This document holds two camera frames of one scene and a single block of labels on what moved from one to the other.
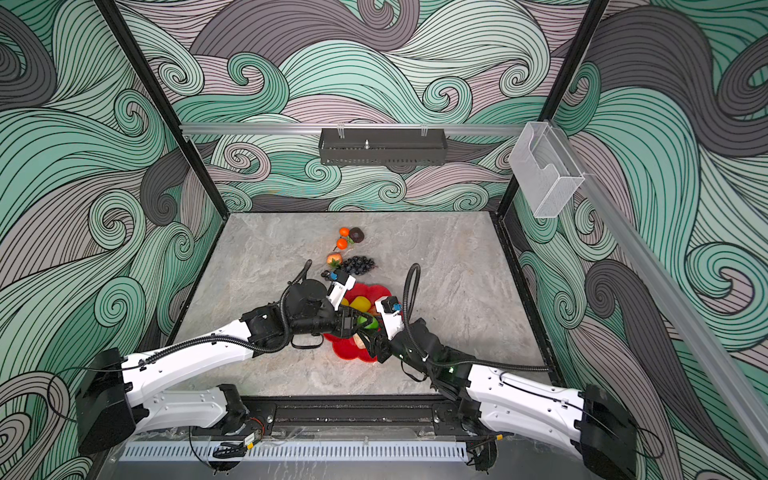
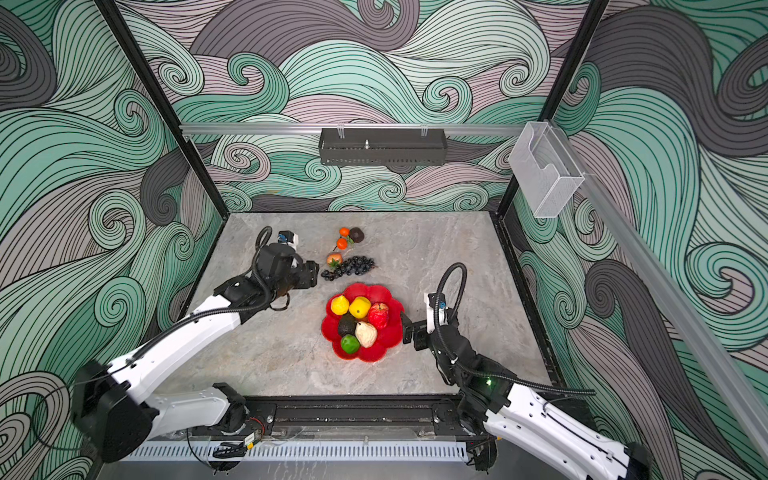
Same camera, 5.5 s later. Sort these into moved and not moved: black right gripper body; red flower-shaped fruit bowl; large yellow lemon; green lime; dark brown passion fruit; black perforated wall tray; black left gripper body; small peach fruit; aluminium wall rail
Moved: black right gripper body; black left gripper body; green lime
Not moved: black perforated wall tray; small peach fruit; dark brown passion fruit; aluminium wall rail; red flower-shaped fruit bowl; large yellow lemon
